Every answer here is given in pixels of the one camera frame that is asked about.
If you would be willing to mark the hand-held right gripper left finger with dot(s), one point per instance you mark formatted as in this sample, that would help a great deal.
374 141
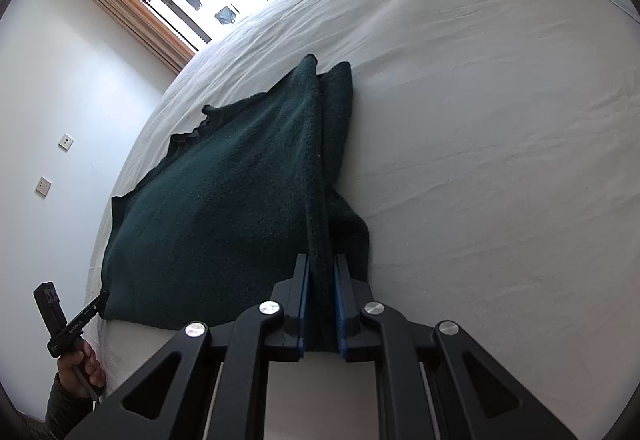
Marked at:
301 300

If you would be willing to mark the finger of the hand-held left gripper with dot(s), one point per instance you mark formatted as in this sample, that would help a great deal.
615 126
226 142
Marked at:
90 309

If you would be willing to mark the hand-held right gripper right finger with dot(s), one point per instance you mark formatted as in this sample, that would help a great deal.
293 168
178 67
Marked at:
341 305

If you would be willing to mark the dark green sweater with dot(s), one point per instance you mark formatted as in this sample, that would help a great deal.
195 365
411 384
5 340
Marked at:
225 195

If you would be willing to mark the person's left forearm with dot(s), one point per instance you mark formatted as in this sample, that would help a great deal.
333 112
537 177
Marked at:
65 412

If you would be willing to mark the person's left hand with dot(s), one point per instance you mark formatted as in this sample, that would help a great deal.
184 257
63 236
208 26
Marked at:
82 365

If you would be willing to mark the bed with white sheet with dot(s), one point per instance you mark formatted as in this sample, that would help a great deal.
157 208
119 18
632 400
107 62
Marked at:
475 120

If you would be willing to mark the small dark hanging garment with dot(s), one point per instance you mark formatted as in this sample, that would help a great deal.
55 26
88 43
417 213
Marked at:
226 15

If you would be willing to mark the beige curtain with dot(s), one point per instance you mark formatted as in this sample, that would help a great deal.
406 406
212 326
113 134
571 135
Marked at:
135 15

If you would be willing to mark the white wall socket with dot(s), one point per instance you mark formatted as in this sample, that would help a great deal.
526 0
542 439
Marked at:
66 142

